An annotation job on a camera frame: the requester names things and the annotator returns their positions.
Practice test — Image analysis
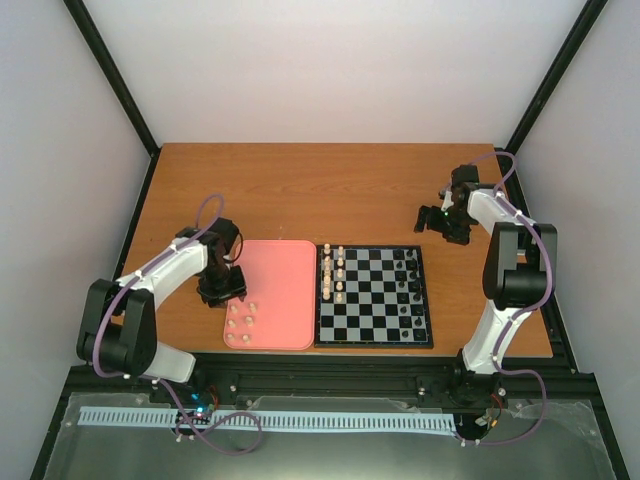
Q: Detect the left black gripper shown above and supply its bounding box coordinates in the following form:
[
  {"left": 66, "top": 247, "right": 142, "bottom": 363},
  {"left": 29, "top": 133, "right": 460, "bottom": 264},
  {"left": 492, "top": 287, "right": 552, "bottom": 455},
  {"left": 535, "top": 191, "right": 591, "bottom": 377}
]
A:
[{"left": 199, "top": 263, "right": 247, "bottom": 308}]

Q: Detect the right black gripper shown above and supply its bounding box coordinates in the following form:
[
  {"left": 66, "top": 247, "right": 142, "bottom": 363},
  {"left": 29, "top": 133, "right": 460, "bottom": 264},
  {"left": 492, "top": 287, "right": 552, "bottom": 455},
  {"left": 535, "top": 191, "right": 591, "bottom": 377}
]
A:
[{"left": 413, "top": 206, "right": 473, "bottom": 246}]

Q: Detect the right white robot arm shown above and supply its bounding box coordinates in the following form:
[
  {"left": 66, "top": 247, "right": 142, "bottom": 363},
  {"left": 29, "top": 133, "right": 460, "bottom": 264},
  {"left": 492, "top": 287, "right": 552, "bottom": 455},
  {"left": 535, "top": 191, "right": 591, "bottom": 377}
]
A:
[{"left": 414, "top": 164, "right": 558, "bottom": 407}]

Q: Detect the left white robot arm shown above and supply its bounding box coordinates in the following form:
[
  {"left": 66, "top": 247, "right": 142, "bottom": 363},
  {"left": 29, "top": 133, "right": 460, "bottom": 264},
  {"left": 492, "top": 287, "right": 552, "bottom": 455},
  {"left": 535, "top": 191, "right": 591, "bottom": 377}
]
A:
[{"left": 76, "top": 218, "right": 247, "bottom": 403}]

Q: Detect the black white chess board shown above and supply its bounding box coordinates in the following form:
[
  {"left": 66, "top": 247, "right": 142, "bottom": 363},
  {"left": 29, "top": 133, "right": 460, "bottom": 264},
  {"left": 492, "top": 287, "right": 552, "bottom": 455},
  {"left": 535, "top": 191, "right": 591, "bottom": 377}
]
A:
[{"left": 314, "top": 244, "right": 434, "bottom": 349}]

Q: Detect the pink plastic tray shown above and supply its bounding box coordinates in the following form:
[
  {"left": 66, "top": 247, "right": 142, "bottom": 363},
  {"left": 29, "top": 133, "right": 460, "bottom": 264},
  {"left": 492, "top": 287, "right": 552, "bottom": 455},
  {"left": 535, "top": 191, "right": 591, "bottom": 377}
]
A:
[{"left": 223, "top": 240, "right": 317, "bottom": 352}]

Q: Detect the black aluminium frame rail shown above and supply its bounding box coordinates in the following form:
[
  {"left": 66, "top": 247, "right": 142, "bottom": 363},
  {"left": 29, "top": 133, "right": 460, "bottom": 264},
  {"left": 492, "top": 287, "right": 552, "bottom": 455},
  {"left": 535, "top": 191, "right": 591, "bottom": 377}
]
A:
[{"left": 64, "top": 349, "right": 599, "bottom": 406}]

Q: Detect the light blue slotted cable duct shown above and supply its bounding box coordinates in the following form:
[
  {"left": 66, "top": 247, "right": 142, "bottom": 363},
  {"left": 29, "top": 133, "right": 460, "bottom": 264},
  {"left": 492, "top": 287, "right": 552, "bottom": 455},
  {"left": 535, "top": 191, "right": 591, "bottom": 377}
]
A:
[{"left": 77, "top": 406, "right": 456, "bottom": 436}]

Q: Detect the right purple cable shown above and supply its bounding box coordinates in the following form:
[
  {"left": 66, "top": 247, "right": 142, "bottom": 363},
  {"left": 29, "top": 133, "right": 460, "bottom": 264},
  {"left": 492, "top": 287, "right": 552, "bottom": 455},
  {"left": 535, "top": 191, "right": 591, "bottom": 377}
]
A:
[{"left": 449, "top": 150, "right": 556, "bottom": 446}]

